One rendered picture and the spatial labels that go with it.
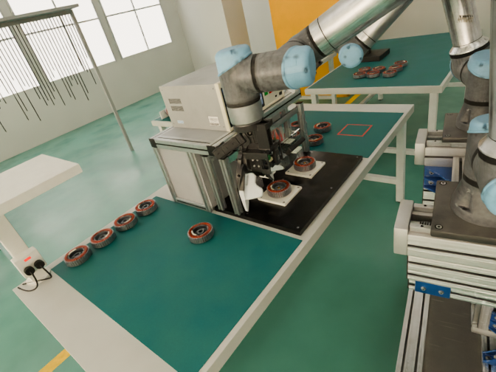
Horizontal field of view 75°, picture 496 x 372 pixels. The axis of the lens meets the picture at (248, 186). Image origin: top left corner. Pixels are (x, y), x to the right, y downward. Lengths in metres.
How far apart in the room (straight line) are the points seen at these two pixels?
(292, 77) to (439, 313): 1.38
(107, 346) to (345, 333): 1.18
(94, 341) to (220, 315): 0.42
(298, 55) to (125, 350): 0.97
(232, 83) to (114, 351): 0.89
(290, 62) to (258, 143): 0.19
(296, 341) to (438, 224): 1.21
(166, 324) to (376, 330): 1.14
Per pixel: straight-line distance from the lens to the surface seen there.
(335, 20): 0.73
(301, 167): 1.62
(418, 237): 0.94
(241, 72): 0.66
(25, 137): 7.54
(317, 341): 1.89
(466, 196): 0.89
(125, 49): 8.50
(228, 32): 5.35
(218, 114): 1.40
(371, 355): 1.86
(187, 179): 1.57
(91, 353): 1.24
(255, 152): 0.72
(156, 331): 1.17
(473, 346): 1.70
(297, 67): 0.63
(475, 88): 1.29
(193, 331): 1.11
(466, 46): 1.39
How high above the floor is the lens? 1.59
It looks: 30 degrees down
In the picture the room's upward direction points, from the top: 15 degrees counter-clockwise
